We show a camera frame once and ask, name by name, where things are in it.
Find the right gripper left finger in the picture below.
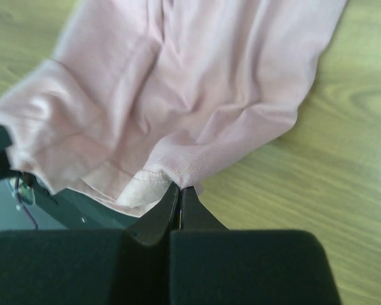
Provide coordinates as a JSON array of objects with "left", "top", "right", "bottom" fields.
[{"left": 124, "top": 184, "right": 180, "bottom": 246}]

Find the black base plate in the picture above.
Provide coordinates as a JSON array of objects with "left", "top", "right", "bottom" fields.
[{"left": 0, "top": 177, "right": 137, "bottom": 231}]

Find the dusty pink graphic t-shirt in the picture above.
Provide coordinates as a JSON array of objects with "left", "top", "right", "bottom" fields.
[{"left": 0, "top": 1, "right": 345, "bottom": 217}]

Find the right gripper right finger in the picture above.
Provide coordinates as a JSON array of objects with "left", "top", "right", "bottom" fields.
[{"left": 179, "top": 187, "right": 227, "bottom": 231}]

